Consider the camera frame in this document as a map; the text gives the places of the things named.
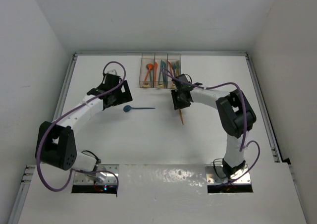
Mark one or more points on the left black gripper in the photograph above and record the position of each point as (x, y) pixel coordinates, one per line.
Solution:
(124, 96)

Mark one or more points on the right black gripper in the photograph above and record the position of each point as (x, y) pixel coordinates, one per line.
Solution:
(178, 104)

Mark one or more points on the yellow-orange spoon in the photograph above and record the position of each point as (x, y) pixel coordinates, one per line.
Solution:
(181, 116)

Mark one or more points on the blue fork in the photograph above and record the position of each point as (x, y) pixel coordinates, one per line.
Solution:
(173, 65)

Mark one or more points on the red-orange spoon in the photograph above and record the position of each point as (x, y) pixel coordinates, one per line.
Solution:
(148, 67)

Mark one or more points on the red-orange knife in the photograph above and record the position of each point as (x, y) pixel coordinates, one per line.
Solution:
(155, 72)

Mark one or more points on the red-orange fork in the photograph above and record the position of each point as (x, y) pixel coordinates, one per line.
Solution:
(171, 71)

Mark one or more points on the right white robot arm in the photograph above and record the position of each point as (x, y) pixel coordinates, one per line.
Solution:
(236, 114)

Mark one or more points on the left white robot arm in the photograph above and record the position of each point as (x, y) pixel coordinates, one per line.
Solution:
(56, 144)

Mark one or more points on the dark blue spoon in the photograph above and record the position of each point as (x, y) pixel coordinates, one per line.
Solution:
(128, 108)

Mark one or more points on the left clear container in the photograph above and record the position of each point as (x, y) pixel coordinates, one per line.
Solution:
(145, 59)

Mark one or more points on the clear container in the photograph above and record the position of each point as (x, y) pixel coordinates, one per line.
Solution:
(145, 59)
(172, 57)
(158, 58)

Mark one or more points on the middle clear container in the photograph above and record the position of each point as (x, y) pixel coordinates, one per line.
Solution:
(158, 58)

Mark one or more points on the right clear container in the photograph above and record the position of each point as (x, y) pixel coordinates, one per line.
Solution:
(172, 57)

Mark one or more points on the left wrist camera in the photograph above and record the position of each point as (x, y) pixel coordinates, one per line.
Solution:
(112, 72)

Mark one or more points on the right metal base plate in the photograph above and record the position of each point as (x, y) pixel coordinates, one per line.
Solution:
(215, 176)

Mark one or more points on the metal base plate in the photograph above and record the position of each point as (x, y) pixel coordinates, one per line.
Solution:
(107, 176)
(215, 176)

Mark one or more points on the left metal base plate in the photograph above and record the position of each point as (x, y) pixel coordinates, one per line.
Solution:
(107, 176)

